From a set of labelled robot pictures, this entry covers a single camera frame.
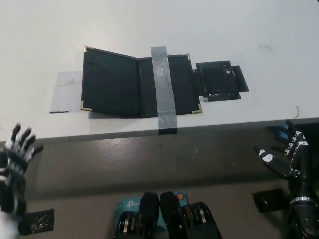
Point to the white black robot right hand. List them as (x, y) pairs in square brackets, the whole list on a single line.
[(300, 174)]

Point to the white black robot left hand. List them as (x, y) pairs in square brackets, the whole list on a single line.
[(15, 174)]

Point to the black diary with gold corners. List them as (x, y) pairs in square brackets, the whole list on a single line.
[(109, 82)]

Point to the blue object under desk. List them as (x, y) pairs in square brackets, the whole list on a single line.
[(282, 134)]

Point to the black tape patch on desk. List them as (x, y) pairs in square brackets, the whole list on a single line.
[(219, 79)]

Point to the clear taped plastic sheet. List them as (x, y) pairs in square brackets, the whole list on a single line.
[(64, 92)]

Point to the grey duct tape strip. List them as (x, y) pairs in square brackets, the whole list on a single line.
[(163, 82)]

